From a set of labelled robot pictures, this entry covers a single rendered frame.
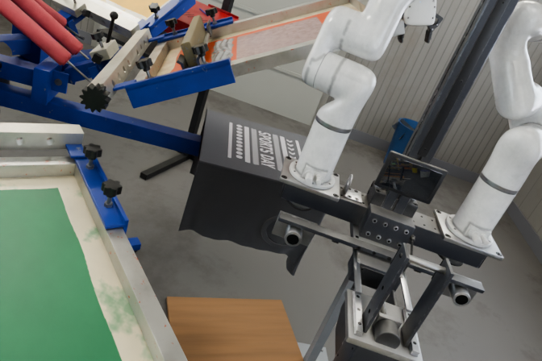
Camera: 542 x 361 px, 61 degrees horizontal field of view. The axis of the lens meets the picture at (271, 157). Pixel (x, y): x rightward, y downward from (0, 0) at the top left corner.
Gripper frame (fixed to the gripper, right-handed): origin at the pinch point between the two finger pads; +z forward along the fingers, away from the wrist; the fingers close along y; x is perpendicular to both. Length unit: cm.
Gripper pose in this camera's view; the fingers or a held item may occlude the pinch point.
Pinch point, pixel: (414, 39)
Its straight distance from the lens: 168.2
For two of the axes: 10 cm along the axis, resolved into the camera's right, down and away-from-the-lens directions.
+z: -0.2, 8.8, 4.7
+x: -0.6, -4.7, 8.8
